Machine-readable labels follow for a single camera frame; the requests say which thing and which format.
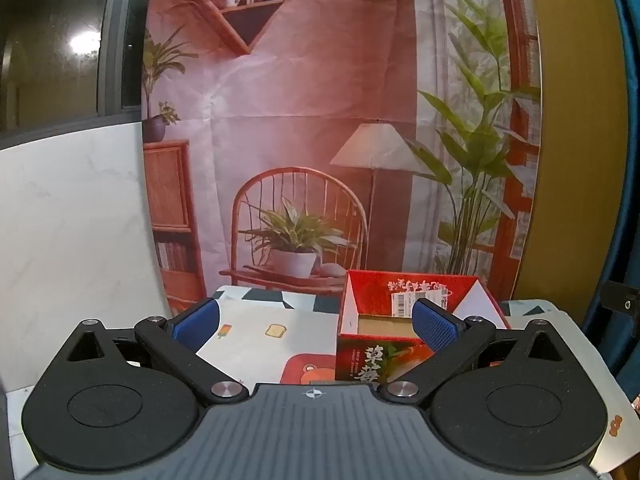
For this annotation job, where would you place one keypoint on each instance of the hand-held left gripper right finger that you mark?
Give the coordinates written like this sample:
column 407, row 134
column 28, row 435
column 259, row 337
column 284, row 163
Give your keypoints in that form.
column 434, row 328

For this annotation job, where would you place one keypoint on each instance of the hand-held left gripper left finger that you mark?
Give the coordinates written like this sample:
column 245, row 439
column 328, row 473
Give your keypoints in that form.
column 200, row 321

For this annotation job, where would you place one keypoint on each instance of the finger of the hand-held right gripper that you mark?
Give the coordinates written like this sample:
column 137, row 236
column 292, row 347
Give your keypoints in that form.
column 622, row 297

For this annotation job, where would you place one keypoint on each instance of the red strawberry print cardboard box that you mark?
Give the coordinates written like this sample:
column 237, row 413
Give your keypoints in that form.
column 355, row 356

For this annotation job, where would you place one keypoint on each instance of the white cartoon print tablecloth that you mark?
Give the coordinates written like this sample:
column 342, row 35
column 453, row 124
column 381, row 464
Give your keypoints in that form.
column 260, row 350

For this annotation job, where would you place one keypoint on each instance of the blue fabric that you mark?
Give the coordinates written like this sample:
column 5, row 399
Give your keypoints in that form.
column 625, row 160

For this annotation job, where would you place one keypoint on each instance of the white marble pattern board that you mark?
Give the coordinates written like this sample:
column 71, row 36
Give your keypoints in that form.
column 75, row 235

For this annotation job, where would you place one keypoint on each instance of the printed room scene backdrop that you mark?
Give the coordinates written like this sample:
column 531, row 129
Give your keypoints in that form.
column 310, row 110

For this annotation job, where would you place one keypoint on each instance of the dark glass window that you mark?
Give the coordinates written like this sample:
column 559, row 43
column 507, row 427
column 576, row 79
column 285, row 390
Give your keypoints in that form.
column 115, row 35

